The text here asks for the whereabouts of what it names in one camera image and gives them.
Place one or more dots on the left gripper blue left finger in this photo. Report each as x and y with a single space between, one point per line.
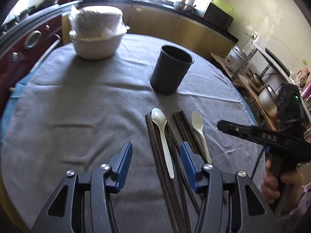
119 168

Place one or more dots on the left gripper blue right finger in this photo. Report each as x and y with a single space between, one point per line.
192 164

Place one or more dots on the white plastic spoon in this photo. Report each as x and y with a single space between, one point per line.
160 120
197 123

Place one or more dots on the yellow kitchen cabinets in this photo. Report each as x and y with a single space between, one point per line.
161 21

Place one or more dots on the steel pot on shelf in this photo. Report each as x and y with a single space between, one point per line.
256 83

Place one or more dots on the grey tablecloth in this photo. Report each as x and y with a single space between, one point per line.
75 114

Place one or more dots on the wooden side shelf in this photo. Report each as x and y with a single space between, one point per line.
243 82

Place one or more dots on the black utensil holder cup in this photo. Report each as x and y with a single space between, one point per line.
172 65

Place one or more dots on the white rice cooker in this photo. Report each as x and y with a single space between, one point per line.
235 58

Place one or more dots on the blue table underlay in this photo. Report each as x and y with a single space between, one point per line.
12 103

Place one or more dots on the dark red built-in oven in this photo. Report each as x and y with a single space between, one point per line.
19 59

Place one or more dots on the plastic-wrapped bowl stack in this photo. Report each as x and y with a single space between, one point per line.
102 22

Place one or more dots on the black microwave oven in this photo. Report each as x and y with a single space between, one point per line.
217 16

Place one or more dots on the green plastic basin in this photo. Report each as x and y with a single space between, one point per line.
222 5

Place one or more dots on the steel mixing bowl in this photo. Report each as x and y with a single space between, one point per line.
182 7

